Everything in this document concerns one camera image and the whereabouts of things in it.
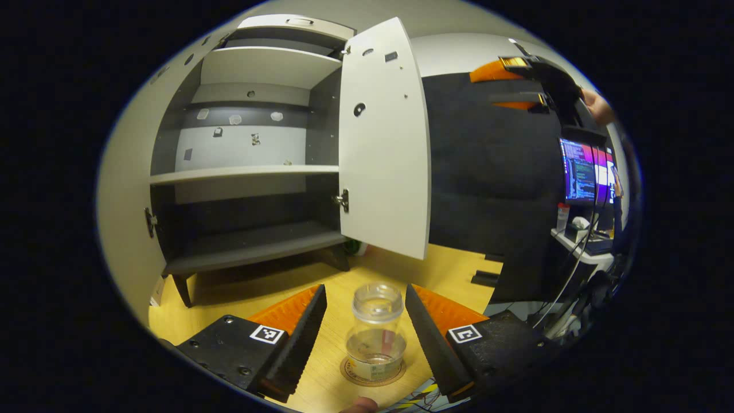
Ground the white side table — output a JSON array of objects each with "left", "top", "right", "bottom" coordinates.
[{"left": 550, "top": 228, "right": 615, "bottom": 273}]

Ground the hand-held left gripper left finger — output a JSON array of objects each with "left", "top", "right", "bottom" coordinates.
[{"left": 158, "top": 284, "right": 327, "bottom": 403}]

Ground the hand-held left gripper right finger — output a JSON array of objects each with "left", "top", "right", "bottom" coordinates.
[{"left": 405, "top": 283, "right": 565, "bottom": 403}]

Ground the computer monitor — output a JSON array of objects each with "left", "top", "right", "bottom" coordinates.
[{"left": 559, "top": 138, "right": 617, "bottom": 206}]

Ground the round cork coaster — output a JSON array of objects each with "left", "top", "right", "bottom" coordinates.
[{"left": 339, "top": 356, "right": 407, "bottom": 387}]

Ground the white cabinet door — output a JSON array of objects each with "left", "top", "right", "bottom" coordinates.
[
  {"left": 338, "top": 17, "right": 431, "bottom": 260},
  {"left": 96, "top": 23, "right": 241, "bottom": 330}
]

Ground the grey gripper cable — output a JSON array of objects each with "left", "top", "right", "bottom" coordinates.
[{"left": 530, "top": 189, "right": 611, "bottom": 339}]

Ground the white grey cabinet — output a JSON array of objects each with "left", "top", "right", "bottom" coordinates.
[{"left": 143, "top": 14, "right": 368, "bottom": 309}]

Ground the white drawer with black handle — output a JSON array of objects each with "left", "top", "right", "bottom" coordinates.
[{"left": 237, "top": 14, "right": 356, "bottom": 41}]

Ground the black stand foot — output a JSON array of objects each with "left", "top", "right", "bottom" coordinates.
[{"left": 470, "top": 252, "right": 503, "bottom": 289}]

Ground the clear glass bottle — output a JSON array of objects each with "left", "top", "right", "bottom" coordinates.
[{"left": 346, "top": 282, "right": 408, "bottom": 382}]

